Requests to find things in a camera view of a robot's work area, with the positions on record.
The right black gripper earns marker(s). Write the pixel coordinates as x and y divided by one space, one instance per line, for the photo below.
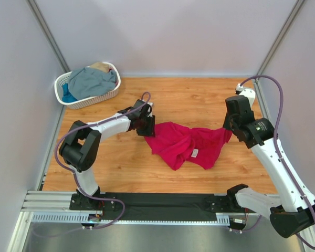
228 124

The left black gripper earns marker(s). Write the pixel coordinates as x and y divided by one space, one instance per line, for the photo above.
146 126

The red t shirt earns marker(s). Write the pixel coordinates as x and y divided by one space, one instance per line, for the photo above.
176 144

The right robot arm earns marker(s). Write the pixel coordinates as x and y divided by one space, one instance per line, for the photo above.
294 210

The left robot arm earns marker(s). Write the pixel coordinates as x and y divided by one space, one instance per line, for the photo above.
78 149

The white plastic laundry basket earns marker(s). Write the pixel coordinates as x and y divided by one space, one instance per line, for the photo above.
63 79

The grey blue shirt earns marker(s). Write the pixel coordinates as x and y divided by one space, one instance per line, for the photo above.
89 82

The beige garment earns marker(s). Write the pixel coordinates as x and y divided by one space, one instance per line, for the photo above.
105 67

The bright blue garment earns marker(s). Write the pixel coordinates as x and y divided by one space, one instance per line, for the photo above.
67 97

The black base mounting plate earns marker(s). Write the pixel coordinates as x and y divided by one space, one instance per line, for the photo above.
157 205

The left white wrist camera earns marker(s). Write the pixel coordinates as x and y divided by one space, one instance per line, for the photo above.
150 109

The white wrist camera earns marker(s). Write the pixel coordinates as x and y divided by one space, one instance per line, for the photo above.
247 92
150 109

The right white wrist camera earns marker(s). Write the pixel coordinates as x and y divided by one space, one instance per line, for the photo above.
247 92

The slotted grey cable duct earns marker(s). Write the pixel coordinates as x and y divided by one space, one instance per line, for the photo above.
86 218

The aluminium frame rail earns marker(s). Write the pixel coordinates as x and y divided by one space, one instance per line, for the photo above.
37 200

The right aluminium corner post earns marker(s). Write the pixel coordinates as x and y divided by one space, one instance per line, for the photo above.
297 7

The aluminium corner post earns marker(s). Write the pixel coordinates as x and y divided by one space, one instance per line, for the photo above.
48 34
297 7

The left aluminium corner post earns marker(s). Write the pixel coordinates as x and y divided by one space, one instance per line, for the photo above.
48 34

